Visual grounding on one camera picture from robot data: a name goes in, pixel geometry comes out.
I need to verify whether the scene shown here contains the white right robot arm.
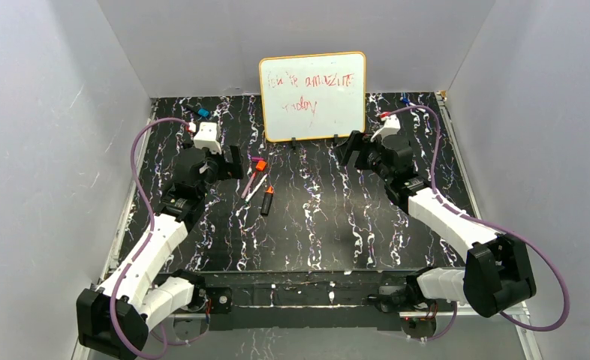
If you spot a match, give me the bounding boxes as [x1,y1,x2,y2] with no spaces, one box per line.
[336,130,537,317]

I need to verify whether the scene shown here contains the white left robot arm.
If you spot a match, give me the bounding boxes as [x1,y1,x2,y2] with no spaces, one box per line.
[76,145,243,359]

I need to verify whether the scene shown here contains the orange framed whiteboard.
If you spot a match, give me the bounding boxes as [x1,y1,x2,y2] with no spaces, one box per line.
[258,51,366,143]

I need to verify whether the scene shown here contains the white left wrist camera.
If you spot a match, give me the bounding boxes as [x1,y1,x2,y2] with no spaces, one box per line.
[193,121,222,155]

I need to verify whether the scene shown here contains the black orange highlighter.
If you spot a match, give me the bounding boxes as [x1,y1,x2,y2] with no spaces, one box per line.
[260,186,274,216]

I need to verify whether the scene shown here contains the blue black marker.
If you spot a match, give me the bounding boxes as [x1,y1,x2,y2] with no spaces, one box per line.
[185,105,211,119]

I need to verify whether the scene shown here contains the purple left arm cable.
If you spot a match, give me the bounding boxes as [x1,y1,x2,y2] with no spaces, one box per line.
[109,117,212,360]

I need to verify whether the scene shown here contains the pink marker pen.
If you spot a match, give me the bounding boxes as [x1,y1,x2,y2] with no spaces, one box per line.
[241,172,257,199]

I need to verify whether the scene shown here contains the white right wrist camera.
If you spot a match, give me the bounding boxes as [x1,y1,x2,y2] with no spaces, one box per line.
[371,115,401,143]

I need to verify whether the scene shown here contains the white green-tipped pen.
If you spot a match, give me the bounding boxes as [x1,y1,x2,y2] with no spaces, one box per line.
[245,173,268,203]

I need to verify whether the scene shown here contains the orange highlighter cap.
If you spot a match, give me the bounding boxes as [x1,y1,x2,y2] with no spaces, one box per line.
[255,160,267,172]

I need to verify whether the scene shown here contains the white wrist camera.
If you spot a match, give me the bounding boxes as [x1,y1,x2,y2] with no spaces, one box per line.
[193,121,222,155]
[371,115,401,143]

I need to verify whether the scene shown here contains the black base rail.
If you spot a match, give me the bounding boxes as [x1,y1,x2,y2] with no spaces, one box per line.
[158,270,438,333]

